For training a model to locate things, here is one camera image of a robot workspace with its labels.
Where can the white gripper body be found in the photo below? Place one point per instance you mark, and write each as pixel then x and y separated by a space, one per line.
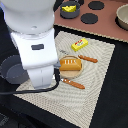
pixel 38 56

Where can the yellow butter box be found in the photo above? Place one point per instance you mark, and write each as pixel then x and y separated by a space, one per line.
pixel 79 44

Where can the small grey pot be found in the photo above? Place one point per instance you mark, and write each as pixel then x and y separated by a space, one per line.
pixel 70 15

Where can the yellow toy piece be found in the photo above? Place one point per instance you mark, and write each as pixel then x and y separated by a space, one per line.
pixel 69 8

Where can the large grey pot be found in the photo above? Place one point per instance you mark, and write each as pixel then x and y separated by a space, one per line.
pixel 11 69

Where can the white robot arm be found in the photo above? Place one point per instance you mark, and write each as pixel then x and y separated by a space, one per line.
pixel 31 24

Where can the round wooden plate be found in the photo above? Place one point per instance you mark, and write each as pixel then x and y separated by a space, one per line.
pixel 70 74

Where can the bread loaf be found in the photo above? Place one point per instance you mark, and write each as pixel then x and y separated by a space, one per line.
pixel 70 64

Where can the white woven placemat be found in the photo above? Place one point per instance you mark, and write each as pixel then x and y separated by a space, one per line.
pixel 76 96

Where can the black stove burner disc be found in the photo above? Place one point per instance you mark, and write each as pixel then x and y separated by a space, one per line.
pixel 96 5
pixel 89 18

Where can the beige bowl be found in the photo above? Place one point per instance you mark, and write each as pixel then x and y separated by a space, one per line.
pixel 122 15

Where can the fork with wooden handle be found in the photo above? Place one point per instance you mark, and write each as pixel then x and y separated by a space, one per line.
pixel 72 83

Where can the knife with wooden handle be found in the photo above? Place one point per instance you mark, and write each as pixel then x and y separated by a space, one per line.
pixel 80 56

